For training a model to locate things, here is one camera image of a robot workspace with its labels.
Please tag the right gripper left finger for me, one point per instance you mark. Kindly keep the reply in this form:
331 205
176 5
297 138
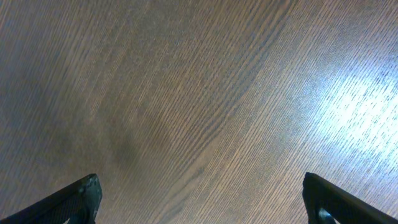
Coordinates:
77 203

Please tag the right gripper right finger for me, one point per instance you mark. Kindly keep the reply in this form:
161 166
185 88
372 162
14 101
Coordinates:
327 203

